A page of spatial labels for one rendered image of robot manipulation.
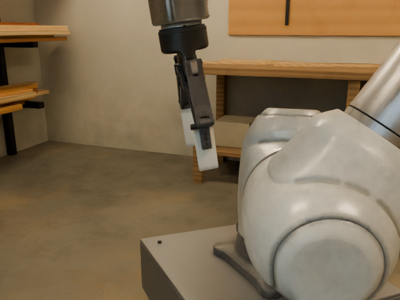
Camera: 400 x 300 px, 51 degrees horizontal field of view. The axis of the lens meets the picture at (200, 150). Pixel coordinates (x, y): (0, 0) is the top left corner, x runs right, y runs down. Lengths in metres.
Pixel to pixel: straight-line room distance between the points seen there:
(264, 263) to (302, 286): 0.04
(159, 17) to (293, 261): 0.39
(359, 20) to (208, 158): 2.79
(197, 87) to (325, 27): 2.79
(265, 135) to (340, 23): 2.74
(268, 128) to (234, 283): 0.25
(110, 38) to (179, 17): 3.34
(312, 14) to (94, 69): 1.98
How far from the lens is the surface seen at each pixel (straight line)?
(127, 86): 3.92
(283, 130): 0.63
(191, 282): 0.70
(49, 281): 2.11
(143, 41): 3.80
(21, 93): 3.62
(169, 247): 0.81
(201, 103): 0.60
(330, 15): 3.36
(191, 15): 0.63
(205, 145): 0.62
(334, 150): 0.46
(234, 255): 0.75
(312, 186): 0.44
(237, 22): 3.47
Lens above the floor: 1.10
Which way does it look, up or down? 16 degrees down
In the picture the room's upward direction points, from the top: straight up
